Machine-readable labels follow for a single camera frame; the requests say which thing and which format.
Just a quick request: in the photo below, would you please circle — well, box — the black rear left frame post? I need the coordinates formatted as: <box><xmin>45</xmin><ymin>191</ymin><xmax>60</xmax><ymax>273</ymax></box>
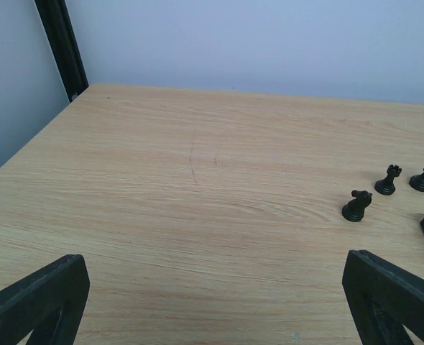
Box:
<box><xmin>34</xmin><ymin>0</ymin><xmax>89</xmax><ymax>102</ymax></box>

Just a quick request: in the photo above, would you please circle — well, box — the black chess knight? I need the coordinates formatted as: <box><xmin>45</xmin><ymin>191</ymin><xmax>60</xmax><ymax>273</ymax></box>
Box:
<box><xmin>341</xmin><ymin>190</ymin><xmax>372</xmax><ymax>222</ymax></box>

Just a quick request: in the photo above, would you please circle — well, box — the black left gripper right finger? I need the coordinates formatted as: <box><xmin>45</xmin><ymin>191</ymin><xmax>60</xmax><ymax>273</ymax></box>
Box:
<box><xmin>342</xmin><ymin>250</ymin><xmax>424</xmax><ymax>344</ymax></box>

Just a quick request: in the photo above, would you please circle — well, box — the black chess rook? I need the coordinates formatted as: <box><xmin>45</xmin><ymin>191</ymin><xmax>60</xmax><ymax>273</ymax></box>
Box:
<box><xmin>374</xmin><ymin>165</ymin><xmax>402</xmax><ymax>196</ymax></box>

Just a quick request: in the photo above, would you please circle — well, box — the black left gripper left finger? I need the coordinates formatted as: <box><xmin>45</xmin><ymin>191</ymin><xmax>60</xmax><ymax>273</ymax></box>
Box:
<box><xmin>0</xmin><ymin>254</ymin><xmax>90</xmax><ymax>344</ymax></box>

